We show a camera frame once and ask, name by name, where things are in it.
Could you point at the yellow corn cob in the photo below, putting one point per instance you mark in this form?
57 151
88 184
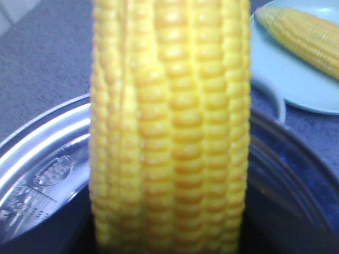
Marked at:
311 38
169 125

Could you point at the light green round plate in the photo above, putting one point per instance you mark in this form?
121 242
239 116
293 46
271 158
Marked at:
289 78

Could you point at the green electric cooking pot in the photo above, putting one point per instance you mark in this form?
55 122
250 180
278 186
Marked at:
291 198

